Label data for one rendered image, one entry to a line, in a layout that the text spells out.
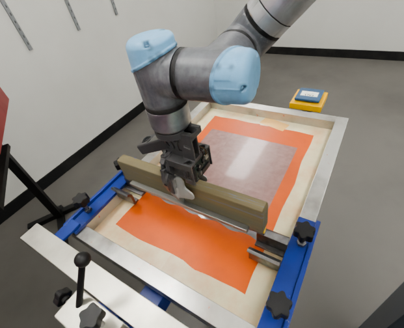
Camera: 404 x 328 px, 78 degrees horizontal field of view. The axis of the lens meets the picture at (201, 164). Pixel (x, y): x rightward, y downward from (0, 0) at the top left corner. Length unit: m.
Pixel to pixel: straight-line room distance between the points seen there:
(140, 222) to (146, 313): 0.29
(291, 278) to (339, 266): 1.20
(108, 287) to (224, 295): 0.25
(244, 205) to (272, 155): 0.40
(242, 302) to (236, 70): 0.47
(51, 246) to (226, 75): 0.58
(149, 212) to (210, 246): 0.22
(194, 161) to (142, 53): 0.21
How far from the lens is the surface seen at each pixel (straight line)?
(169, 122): 0.42
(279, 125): 1.02
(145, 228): 0.74
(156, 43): 0.38
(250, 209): 0.50
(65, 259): 0.69
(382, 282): 1.81
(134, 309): 0.56
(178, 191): 0.56
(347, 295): 1.72
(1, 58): 2.47
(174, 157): 0.49
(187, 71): 0.35
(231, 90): 0.33
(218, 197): 0.52
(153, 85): 0.39
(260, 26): 0.43
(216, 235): 0.68
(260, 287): 0.62
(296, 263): 0.60
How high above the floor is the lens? 1.54
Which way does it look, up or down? 42 degrees down
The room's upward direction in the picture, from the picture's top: 11 degrees counter-clockwise
